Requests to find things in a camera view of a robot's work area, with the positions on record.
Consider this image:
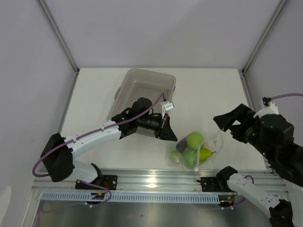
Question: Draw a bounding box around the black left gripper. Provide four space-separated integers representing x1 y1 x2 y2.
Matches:
137 112 177 141

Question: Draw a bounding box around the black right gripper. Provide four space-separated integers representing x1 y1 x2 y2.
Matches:
211 103 272 157

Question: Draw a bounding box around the purple eggplant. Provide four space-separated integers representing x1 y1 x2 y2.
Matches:
176 138 187 153

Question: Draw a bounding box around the clear dotted zip bag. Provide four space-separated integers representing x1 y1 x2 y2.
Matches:
166 131 223 172

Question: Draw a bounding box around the green custard apple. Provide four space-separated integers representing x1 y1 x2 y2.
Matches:
182 149 197 169

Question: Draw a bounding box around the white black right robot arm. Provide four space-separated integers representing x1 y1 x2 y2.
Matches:
213 101 303 227

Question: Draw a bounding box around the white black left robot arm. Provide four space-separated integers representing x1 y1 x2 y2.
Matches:
39 96 177 189

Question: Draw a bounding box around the grey plastic food bin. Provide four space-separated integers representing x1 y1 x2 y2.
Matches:
106 68 177 138

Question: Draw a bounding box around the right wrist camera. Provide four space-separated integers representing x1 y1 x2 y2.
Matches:
253 97 279 118

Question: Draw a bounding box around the aluminium mounting rail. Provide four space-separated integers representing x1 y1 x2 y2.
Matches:
33 168 289 194

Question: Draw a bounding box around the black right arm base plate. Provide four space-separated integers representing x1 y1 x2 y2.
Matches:
197 177 232 192

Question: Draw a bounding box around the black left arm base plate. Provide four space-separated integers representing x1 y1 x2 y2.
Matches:
75 175 118 191

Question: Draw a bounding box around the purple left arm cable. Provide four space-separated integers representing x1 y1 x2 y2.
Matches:
32 91 166 208

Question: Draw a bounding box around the right aluminium frame post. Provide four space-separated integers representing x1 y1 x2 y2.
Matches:
242 0 291 76

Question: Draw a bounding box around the aluminium frame post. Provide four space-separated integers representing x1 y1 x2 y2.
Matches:
242 0 291 76
36 0 80 74

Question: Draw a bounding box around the white slotted cable duct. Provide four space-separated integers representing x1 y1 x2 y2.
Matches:
41 191 220 204

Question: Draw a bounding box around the left aluminium frame post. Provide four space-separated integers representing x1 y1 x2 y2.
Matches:
36 0 80 74

